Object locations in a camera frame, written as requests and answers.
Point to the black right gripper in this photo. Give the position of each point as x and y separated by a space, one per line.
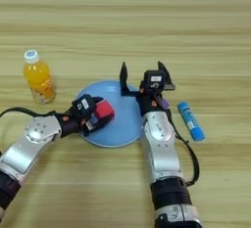
151 103

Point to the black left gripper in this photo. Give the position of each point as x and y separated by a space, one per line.
72 122

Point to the red cube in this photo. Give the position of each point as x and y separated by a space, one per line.
104 109

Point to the orange juice bottle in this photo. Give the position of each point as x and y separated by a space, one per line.
38 82

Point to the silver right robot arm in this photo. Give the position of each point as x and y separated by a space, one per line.
161 153

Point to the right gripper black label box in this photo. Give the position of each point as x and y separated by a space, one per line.
155 80

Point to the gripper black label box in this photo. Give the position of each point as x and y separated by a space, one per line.
155 80
83 104

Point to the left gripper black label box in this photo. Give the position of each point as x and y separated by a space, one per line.
83 104

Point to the blue round plate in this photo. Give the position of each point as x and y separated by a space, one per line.
124 124

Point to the blue glue stick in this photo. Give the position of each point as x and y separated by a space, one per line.
191 121

